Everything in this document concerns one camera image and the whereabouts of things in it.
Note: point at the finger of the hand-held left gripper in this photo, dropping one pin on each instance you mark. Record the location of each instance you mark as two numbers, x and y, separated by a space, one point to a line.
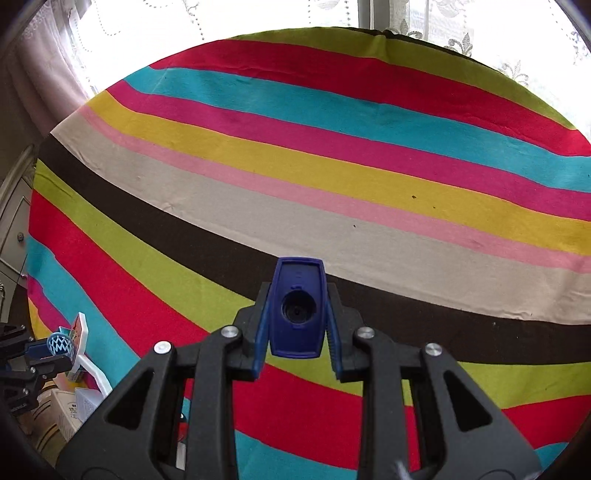
46 364
11 337

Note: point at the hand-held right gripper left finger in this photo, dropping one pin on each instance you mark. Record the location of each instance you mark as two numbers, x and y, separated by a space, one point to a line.
258 350

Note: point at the white carton box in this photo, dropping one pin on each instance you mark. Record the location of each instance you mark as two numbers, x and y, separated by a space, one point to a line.
76 410

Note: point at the striped colourful blanket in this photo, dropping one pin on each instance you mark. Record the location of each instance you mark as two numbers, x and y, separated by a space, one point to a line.
323 184

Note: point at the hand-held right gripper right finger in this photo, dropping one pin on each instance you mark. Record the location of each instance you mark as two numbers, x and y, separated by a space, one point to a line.
333 350

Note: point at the pale pink curtain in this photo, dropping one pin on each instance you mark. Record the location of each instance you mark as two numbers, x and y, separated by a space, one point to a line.
41 69

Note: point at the toy basketball hoop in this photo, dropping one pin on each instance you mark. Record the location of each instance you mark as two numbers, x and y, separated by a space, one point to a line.
79 332

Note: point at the grey cabinet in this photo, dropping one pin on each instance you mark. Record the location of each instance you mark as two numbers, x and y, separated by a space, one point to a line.
14 221

